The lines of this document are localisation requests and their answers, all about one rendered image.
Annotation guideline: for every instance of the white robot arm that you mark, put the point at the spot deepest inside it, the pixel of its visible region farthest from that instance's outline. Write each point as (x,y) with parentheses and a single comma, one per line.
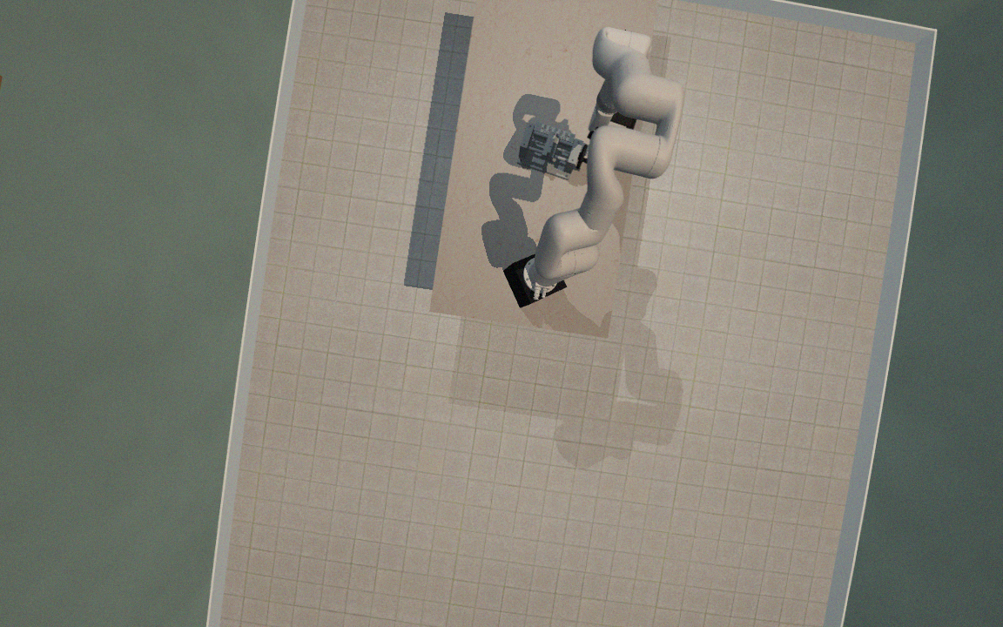
(568,243)

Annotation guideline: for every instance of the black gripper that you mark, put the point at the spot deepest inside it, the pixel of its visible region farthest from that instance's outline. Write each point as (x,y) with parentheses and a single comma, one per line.
(599,118)

